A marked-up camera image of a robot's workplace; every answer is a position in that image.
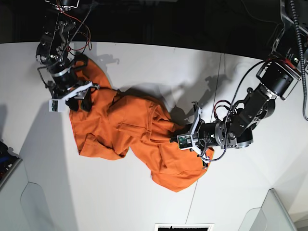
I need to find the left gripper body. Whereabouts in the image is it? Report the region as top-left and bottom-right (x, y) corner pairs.
(185, 102), (225, 154)

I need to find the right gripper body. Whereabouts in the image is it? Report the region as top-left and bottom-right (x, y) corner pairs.
(47, 80), (100, 102)

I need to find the orange t-shirt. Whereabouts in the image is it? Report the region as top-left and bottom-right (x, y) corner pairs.
(69, 60), (207, 192)

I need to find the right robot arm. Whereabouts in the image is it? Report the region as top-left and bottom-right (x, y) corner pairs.
(36, 0), (100, 113)

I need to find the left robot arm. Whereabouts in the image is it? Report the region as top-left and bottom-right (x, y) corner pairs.
(170, 0), (308, 167)

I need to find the black white marker card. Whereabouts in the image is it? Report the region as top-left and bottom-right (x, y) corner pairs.
(154, 223), (215, 231)

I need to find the white side panel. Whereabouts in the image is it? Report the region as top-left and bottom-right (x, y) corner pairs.
(239, 188), (297, 231)

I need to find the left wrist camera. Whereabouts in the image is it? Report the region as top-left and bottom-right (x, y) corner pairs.
(177, 134), (193, 150)

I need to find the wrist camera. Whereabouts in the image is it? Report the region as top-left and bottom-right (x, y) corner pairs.
(49, 99), (66, 113)
(177, 134), (193, 150)

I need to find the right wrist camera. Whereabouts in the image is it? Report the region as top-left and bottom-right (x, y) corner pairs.
(49, 99), (66, 113)

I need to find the black coiled cable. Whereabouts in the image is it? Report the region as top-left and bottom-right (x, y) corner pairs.
(290, 0), (308, 121)

